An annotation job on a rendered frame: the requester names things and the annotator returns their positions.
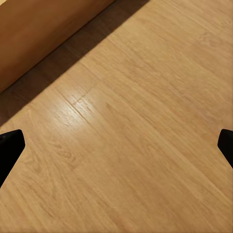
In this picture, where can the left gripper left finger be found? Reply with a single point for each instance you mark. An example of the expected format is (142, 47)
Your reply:
(12, 145)

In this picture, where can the bed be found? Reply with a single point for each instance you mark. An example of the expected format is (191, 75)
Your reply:
(31, 29)

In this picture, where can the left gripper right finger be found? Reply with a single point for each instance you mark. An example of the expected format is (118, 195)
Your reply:
(225, 144)

